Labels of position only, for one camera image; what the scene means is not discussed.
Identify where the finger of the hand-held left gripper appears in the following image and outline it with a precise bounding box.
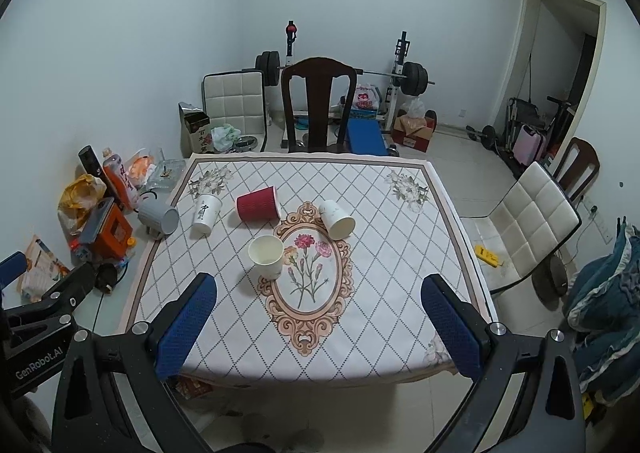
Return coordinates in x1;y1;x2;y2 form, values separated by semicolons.
7;262;97;320
0;251;29;290

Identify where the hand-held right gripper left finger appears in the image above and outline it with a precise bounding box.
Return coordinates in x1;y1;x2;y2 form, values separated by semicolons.
51;272;218;453

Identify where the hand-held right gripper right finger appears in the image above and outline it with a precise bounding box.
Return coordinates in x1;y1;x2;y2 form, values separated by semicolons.
421;274;587;453

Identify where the white cup with black print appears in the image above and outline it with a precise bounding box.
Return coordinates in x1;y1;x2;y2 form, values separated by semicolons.
192;193;223;237

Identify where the red paper cup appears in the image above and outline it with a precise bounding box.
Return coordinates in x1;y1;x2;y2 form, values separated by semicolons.
236;185;281;222

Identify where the plain white paper cup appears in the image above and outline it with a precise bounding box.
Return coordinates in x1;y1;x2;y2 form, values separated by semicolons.
318;199;357;241

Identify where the cream paper cup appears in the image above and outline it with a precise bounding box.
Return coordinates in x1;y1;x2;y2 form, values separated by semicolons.
248;235;285;280

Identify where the grey cup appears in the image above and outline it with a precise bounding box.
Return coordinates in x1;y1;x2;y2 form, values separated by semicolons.
137;199;180;237

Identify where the orange printed leaflet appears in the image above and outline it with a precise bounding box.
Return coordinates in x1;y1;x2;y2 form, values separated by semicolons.
17;234;71;302

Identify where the black round device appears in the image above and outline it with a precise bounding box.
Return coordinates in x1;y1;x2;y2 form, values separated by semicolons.
94;260;121;293

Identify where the orange box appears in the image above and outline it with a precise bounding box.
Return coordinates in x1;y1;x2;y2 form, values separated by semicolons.
74;198;136;265

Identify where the yellow tool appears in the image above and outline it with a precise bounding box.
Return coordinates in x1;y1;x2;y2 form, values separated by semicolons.
473;243;504;268

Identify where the floral diamond pattern tablecloth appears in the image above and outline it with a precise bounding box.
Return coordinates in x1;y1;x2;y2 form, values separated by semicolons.
117;153;498;384

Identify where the yellow plastic bag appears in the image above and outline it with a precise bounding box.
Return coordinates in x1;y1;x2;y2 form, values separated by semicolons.
57;174;108;237

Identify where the orange drink bottle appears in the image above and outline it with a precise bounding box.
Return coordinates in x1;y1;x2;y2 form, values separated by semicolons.
101;148;139;212

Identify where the black bottle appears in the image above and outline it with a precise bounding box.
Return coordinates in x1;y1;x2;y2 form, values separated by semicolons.
78;145;104;180

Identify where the white padded chair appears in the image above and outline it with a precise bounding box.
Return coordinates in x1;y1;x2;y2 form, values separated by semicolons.
459;162;584;295
201;71;269;152

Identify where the orange white plastic bag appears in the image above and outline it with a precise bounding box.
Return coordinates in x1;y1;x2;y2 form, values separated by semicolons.
122;148;154;180

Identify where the clear glass ashtray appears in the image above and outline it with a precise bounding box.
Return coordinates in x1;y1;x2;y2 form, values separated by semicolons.
144;158;186;194

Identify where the blue denim cloth pile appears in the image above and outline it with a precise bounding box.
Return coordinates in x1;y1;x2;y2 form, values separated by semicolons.
562;224;640;408

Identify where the white green plastic bag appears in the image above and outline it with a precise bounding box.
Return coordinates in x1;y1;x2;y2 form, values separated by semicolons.
210;123;242;152

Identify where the brown printed carton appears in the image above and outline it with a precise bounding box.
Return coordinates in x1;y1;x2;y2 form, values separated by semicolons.
178;102;211;155

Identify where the cardboard box red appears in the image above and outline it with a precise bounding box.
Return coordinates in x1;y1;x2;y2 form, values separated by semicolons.
391;110;437;152

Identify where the pink suitcase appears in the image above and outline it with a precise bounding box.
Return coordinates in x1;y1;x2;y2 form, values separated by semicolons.
515;124;542;165

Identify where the blue weight bench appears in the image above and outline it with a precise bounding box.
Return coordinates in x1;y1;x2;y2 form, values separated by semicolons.
346;118;389;156

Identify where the dark wooden chair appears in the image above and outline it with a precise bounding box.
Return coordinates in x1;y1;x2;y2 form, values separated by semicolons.
552;137;601;206
280;58;359;154

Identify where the folding hand cart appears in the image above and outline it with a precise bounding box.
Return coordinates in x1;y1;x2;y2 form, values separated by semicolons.
507;97;539;144

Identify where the black kick scooter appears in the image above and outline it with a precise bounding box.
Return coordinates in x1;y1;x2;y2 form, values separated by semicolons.
542;95;577;160

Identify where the red and white plastic bag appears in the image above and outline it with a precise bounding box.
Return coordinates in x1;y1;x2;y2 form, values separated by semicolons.
350;83;382;112

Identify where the black barbell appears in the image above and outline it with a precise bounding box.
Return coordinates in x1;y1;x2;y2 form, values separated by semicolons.
255;51;436;96

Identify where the white barbell rack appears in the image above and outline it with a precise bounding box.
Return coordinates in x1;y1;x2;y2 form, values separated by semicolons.
282;20;417;136

